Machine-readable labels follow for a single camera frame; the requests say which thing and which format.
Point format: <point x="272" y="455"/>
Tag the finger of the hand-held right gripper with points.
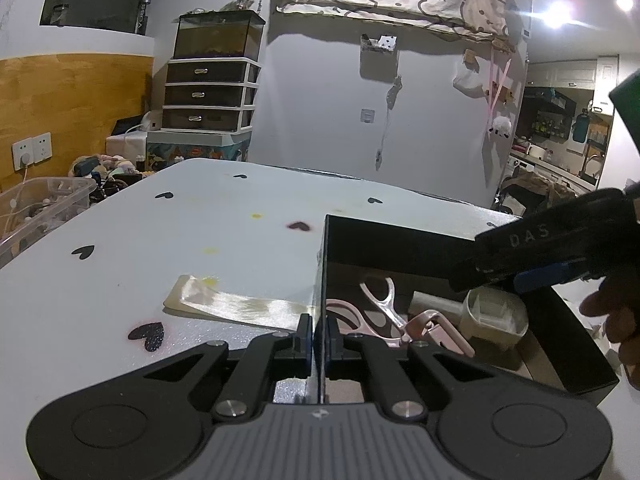
<point x="545" y="278"/>

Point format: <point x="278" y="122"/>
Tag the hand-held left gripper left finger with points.
<point x="305" y="332"/>

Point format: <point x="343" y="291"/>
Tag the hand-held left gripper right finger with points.
<point x="331" y="334"/>

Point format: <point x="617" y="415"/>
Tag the black box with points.
<point x="400" y="245"/>

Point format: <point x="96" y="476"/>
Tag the person's right hand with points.
<point x="622" y="310"/>

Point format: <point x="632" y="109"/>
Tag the pink scissors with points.
<point x="350" y="317"/>

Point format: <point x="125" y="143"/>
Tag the brown cloth pile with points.
<point x="537" y="190"/>

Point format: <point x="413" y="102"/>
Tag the white plastic cup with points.
<point x="492" y="317"/>

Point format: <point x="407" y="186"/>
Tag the clear plastic sheet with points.
<point x="235" y="305"/>

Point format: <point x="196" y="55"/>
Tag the washing machine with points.
<point x="515" y="170"/>

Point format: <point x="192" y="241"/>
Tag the white rectangular block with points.
<point x="432" y="304"/>

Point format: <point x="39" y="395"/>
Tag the blue hanging bottle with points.
<point x="581" y="127"/>

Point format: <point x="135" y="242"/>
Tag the pink eyelash curler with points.
<point x="440" y="332"/>

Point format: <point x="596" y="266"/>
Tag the white plush toy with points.
<point x="500" y="126"/>

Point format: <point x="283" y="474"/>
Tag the dark green object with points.
<point x="629" y="110"/>

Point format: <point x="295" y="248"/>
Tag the white kitchen cabinets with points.
<point x="570" y="74"/>

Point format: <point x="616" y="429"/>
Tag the white plastic bag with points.
<point x="467" y="77"/>

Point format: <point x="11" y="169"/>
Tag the colourful printed cabinet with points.
<point x="195" y="150"/>

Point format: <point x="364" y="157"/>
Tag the ceiling lamp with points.
<point x="559" y="14"/>
<point x="625" y="2"/>

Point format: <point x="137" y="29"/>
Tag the pile of soft toys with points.
<point x="107" y="170"/>

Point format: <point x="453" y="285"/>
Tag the white drawer unit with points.
<point x="205" y="92"/>

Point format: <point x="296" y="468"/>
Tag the clear plastic storage bin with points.
<point x="35" y="215"/>

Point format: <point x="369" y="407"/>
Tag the glass fish tank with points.
<point x="217" y="35"/>

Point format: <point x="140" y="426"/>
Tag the white wall switch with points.
<point x="367" y="115"/>

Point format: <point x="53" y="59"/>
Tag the clear wall holder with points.
<point x="379" y="57"/>

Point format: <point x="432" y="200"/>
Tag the white wall outlet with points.
<point x="21" y="155"/>
<point x="42" y="146"/>

